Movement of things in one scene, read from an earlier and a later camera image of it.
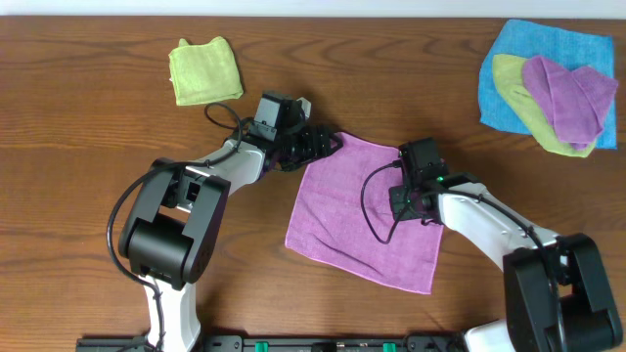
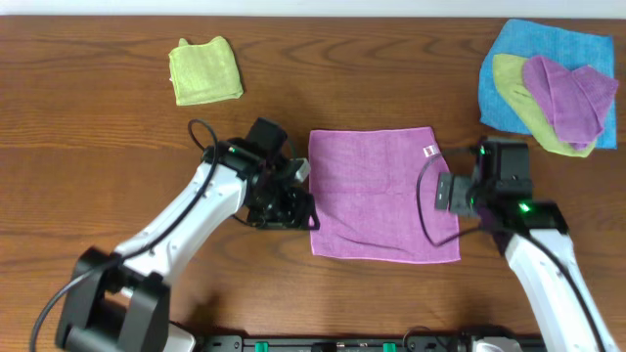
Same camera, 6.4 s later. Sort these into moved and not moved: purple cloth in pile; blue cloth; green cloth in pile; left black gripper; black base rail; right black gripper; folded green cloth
Moved: right black gripper; left black gripper
Not moved: blue cloth; green cloth in pile; black base rail; purple cloth in pile; folded green cloth
